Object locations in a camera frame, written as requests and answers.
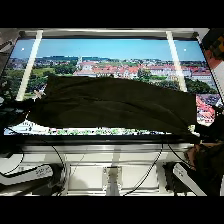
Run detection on dark green garment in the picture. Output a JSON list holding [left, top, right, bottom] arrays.
[[25, 74, 202, 138]]

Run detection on brown garment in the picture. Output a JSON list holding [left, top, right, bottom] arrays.
[[185, 142, 218, 171]]

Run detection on white garment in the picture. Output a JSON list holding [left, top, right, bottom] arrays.
[[211, 60, 224, 100]]

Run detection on red garment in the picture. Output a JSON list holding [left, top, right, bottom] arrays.
[[203, 49, 224, 70]]

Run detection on black and yellow garment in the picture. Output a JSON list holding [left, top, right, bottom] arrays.
[[201, 28, 224, 61]]

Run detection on black cable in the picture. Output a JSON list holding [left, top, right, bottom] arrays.
[[0, 146, 26, 177], [42, 138, 68, 197], [122, 143, 165, 197]]

